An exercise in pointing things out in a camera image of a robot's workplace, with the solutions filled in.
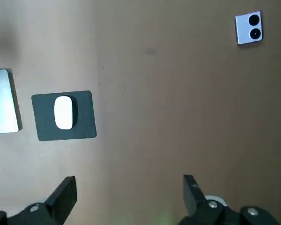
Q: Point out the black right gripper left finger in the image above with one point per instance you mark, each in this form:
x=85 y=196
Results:
x=58 y=206

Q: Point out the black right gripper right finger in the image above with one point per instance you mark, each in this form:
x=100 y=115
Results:
x=196 y=206

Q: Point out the white computer mouse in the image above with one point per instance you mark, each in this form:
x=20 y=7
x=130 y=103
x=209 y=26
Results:
x=63 y=112

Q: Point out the grey laptop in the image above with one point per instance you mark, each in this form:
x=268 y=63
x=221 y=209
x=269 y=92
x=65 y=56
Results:
x=2 y=103

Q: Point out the black mouse pad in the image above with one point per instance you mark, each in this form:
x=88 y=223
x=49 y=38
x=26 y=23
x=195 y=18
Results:
x=84 y=117

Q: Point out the lilac folded flip phone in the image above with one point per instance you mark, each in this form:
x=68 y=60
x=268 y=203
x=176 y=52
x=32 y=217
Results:
x=242 y=29

